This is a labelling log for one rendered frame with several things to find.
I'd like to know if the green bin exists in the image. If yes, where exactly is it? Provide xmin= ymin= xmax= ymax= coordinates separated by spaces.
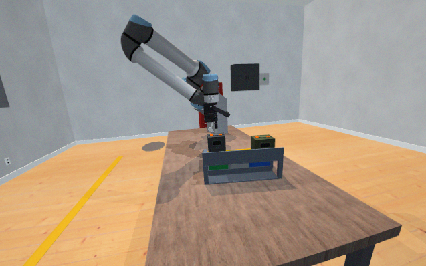
xmin=209 ymin=165 xmax=228 ymax=170

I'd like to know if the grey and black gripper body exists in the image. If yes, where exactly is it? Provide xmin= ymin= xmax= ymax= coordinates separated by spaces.
xmin=203 ymin=102 xmax=217 ymax=122

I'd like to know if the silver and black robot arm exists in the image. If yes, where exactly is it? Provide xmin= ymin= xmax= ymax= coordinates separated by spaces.
xmin=121 ymin=14 xmax=219 ymax=110

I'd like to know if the blue open bin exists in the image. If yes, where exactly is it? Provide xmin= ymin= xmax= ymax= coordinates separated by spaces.
xmin=249 ymin=162 xmax=270 ymax=167

